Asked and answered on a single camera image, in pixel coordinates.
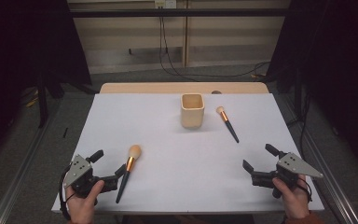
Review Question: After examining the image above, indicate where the person's left hand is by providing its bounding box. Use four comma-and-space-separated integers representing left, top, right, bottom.
64, 179, 105, 224

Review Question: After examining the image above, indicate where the black floor cable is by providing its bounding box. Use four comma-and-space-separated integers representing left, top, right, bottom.
287, 92, 312, 162

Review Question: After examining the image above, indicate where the black wall cable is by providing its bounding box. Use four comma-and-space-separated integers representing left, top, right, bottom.
158, 6, 272, 82

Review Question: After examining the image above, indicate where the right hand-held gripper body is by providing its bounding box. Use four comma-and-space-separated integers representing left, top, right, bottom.
251, 152, 324, 189

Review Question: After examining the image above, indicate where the person's right hand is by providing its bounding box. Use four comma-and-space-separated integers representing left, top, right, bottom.
272, 174, 311, 220

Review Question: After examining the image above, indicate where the black curtain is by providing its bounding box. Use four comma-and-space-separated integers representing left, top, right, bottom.
0, 0, 93, 175
265, 0, 358, 178

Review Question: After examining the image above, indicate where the small makeup brush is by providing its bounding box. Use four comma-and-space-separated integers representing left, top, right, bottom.
215, 105, 241, 144

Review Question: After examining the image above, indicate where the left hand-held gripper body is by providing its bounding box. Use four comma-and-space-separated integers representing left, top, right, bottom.
63, 154, 119, 199

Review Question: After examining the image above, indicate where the large makeup brush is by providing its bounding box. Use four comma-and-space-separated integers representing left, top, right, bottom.
115, 144, 143, 204

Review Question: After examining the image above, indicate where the left hand-held gripper cable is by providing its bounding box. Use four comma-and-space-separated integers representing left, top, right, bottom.
58, 164, 76, 220

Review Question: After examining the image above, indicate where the yellow floor cable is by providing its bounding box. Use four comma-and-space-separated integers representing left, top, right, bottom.
24, 90, 40, 108

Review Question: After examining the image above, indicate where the right hand-held gripper cable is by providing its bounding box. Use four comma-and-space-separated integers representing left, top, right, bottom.
297, 177, 313, 203

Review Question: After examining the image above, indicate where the white wall outlet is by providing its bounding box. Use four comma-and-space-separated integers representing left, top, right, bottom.
154, 0, 177, 9

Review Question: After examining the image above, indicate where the white table cover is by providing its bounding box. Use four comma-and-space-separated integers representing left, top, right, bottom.
51, 92, 325, 216

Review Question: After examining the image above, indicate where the aluminium floor rail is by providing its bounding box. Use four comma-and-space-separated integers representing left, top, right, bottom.
0, 124, 50, 224
302, 125, 358, 224

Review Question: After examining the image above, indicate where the beige square cup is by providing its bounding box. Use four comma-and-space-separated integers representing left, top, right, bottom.
180, 92, 206, 130

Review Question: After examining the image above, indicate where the black horizontal bar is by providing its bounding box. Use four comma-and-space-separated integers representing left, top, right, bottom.
69, 8, 291, 19

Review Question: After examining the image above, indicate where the vertical wooden wall post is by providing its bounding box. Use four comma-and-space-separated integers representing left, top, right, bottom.
181, 0, 191, 68

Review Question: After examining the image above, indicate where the hand-held gripper cable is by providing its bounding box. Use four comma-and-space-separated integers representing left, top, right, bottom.
58, 164, 76, 220
297, 177, 313, 203

